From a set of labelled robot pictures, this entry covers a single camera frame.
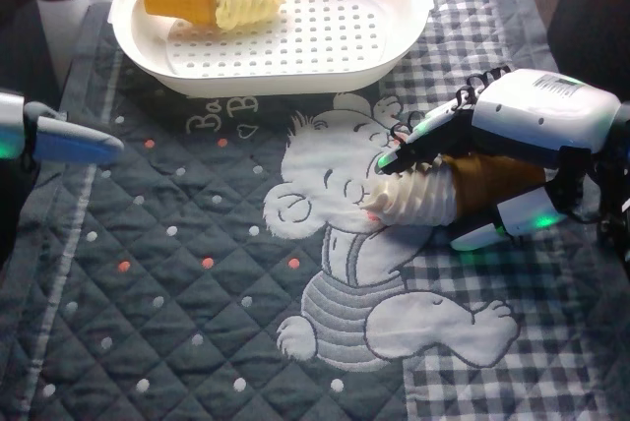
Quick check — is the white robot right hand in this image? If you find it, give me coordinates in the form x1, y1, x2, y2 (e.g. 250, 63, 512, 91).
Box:
376, 68, 622, 253

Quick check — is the white perforated plastic basket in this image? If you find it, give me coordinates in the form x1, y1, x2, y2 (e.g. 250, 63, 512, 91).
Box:
106, 0, 430, 97

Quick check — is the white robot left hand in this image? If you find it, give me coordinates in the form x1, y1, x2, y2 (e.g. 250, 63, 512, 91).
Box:
0, 0, 164, 167

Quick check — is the grey quilt with printed bear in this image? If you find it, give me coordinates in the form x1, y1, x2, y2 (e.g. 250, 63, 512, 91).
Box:
0, 0, 630, 421

